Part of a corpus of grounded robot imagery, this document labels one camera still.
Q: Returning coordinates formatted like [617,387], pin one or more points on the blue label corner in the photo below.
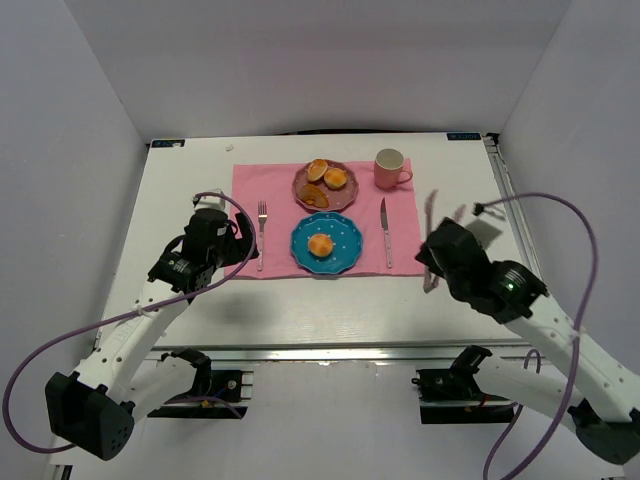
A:
[167,143]
[463,136]

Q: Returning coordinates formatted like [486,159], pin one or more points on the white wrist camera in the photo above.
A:
[487,225]
[210,199]

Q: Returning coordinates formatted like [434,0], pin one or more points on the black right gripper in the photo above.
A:
[439,245]

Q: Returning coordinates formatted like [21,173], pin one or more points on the fork with pink handle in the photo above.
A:
[262,219]

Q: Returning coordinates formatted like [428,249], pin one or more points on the blue polka dot plate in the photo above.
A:
[347,243]

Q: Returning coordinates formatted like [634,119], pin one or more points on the blue label right corner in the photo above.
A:
[463,136]

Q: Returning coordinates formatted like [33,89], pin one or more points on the aluminium rail right side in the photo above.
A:
[513,209]

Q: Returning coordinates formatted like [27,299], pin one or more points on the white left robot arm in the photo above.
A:
[97,406]

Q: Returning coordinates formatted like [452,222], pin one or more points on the blue label left corner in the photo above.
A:
[167,143]

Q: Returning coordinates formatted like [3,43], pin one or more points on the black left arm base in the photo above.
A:
[217,392]

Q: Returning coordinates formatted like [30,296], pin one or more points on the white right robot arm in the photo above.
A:
[602,406]

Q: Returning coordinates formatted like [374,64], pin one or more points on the knife with pink handle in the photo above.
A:
[385,228]

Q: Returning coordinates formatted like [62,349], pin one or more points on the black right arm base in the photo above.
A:
[452,396]

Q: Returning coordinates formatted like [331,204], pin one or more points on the pink scalloped plate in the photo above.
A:
[338,199]

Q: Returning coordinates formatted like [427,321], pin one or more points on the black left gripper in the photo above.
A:
[242,240]

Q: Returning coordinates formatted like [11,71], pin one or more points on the pink ceramic mug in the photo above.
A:
[390,169]

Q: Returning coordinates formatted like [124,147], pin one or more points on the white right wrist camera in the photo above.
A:
[487,225]

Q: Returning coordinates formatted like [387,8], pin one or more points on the pink cloth placemat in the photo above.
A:
[272,183]

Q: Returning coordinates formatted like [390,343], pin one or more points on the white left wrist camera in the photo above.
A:
[210,199]

